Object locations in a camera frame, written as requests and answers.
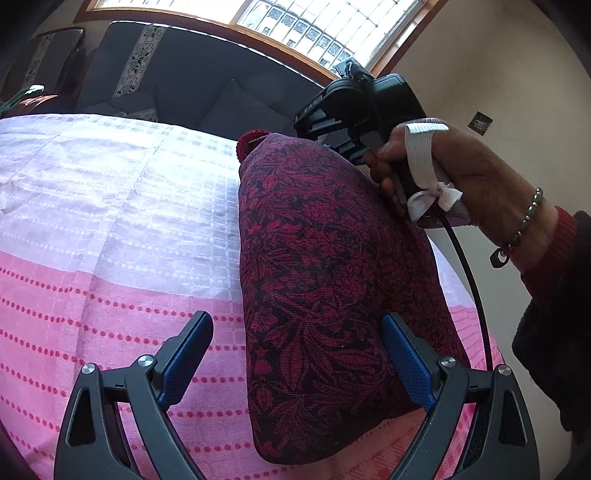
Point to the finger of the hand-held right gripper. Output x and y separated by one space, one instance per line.
348 147
318 108

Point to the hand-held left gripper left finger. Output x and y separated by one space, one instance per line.
182 365

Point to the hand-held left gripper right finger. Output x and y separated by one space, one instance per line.
411 365

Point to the dark red floral garment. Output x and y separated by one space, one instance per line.
323 258

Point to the person's right forearm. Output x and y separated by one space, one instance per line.
554 300

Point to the person's right hand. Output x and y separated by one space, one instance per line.
471 184

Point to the dark grey square pillow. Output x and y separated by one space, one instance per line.
240 110

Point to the wooden framed window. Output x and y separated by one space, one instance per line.
300 23

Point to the dark grey sofa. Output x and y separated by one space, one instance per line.
194 69

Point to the pink and white woven blanket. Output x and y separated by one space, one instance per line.
92 230

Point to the grey patterned cushion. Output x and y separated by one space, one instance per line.
134 108

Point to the red cushion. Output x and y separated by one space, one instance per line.
39 104

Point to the dark grey armchair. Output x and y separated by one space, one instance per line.
37 60

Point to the green cloth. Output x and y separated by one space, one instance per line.
18 98

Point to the dark wall switch plate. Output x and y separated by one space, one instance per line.
480 123

